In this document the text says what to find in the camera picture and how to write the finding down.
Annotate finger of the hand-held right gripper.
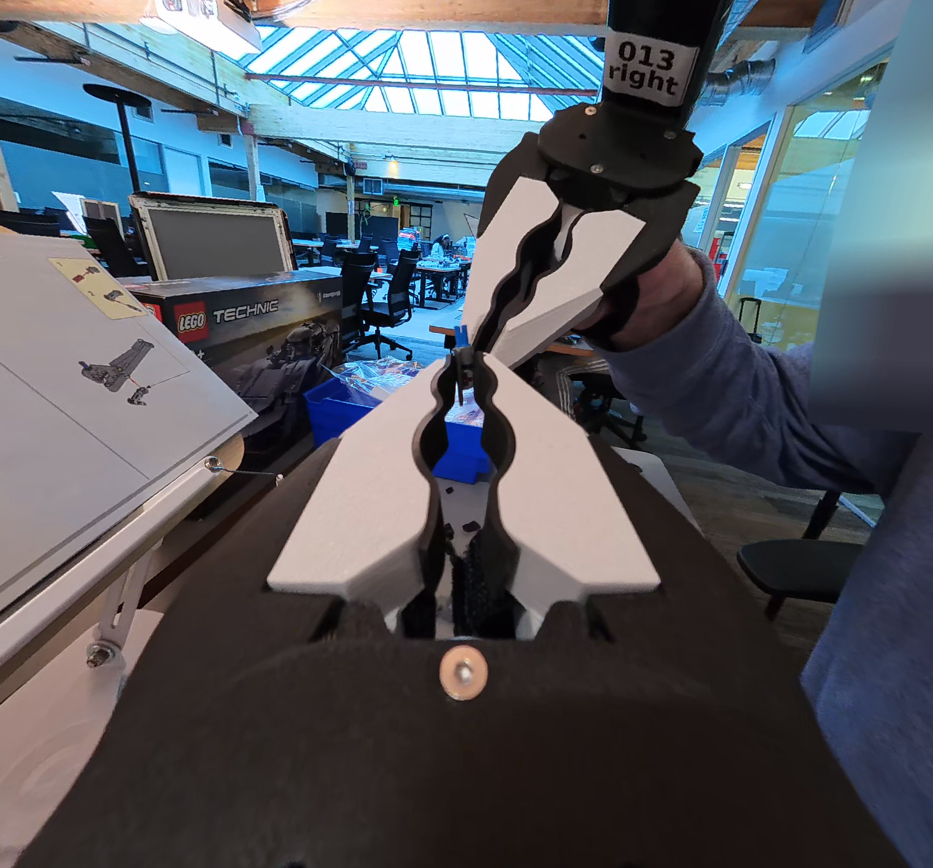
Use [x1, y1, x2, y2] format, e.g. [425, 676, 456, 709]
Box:
[461, 175, 566, 351]
[490, 208, 647, 367]

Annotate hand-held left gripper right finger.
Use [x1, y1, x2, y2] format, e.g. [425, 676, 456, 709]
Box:
[472, 355, 662, 625]

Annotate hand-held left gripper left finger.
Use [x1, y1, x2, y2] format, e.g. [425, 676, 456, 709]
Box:
[267, 356, 454, 610]

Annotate small black lego assembly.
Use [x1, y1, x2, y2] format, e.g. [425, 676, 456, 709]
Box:
[448, 323, 479, 407]

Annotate person's right forearm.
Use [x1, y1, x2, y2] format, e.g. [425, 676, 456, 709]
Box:
[601, 248, 898, 501]

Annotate lego set box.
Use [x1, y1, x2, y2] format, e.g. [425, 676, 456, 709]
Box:
[120, 278, 345, 446]

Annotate lego instruction booklet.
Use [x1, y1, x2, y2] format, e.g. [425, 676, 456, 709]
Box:
[0, 230, 260, 595]

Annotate person's right hand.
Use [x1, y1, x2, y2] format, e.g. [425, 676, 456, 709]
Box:
[612, 240, 721, 353]

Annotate wooden office desk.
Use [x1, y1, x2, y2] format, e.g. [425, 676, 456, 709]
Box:
[414, 259, 475, 311]

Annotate blue plastic bin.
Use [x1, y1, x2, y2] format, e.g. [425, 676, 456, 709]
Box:
[304, 374, 498, 484]

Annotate black office chair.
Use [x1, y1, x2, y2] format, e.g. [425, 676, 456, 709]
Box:
[339, 250, 415, 362]

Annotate clear plastic bags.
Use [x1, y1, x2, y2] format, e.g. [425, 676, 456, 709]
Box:
[321, 360, 488, 435]

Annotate framed grey screen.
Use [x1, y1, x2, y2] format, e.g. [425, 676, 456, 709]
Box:
[129, 191, 299, 283]

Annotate white book stand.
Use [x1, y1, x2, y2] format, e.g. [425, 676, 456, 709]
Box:
[0, 434, 287, 868]

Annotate white ceiling projector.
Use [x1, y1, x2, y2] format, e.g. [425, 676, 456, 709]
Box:
[137, 0, 263, 57]

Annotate black floor lamp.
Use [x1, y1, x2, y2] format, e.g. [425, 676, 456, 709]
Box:
[82, 84, 153, 195]

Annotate silver air duct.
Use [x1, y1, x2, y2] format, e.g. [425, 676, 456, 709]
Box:
[701, 57, 778, 108]

